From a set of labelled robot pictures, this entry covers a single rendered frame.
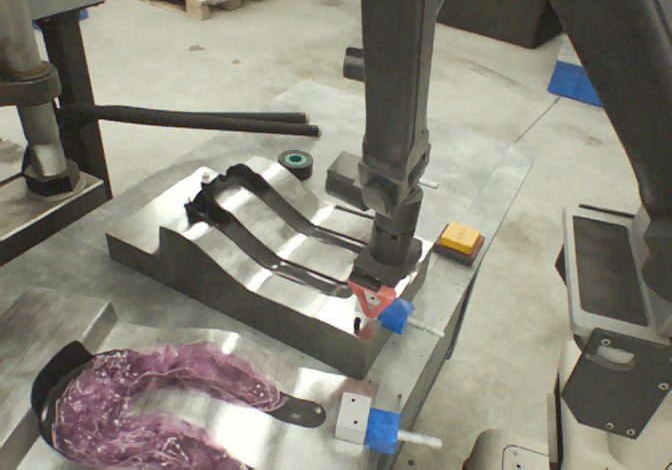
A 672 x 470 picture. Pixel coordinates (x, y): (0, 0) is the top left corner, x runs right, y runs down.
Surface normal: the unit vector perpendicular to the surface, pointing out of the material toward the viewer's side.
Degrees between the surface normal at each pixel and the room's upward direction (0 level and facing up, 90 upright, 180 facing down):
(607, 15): 113
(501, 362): 0
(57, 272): 0
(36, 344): 0
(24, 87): 90
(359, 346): 90
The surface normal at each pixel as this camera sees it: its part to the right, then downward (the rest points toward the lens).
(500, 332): 0.09, -0.80
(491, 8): -0.57, 0.45
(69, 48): 0.88, 0.34
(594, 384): -0.27, 0.56
